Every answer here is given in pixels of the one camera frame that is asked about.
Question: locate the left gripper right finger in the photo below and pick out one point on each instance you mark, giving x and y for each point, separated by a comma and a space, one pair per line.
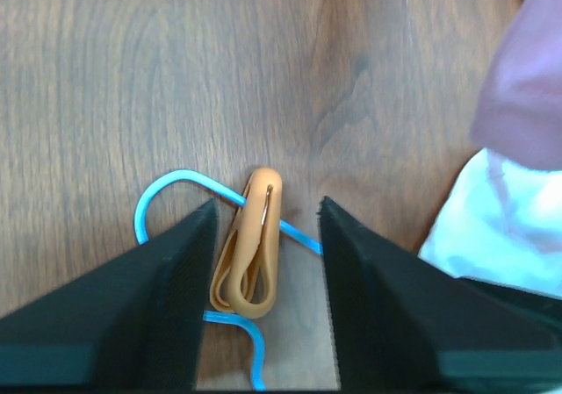
399, 323

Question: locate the pink garment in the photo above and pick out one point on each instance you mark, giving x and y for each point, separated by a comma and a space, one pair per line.
518, 114

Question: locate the white pink-trimmed underwear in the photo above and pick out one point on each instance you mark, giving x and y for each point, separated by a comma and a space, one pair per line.
501, 223

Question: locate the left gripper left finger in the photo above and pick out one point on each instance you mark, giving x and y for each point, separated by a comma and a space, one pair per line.
136, 322

